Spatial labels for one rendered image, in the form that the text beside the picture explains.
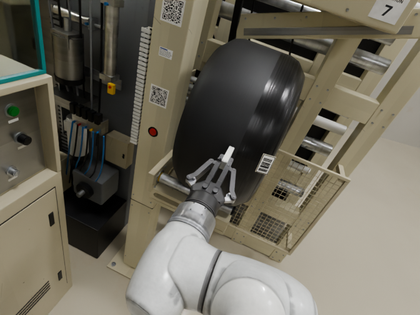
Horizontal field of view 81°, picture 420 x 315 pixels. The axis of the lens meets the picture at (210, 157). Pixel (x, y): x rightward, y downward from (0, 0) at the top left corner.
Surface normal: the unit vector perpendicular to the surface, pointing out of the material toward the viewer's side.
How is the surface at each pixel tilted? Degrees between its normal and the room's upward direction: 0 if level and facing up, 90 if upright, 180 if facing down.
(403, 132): 90
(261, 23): 90
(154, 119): 90
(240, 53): 21
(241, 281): 32
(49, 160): 90
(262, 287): 17
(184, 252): 10
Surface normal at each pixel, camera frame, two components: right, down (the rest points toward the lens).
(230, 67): 0.04, -0.37
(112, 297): 0.26, -0.78
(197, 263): 0.06, -0.73
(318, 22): -0.32, 0.48
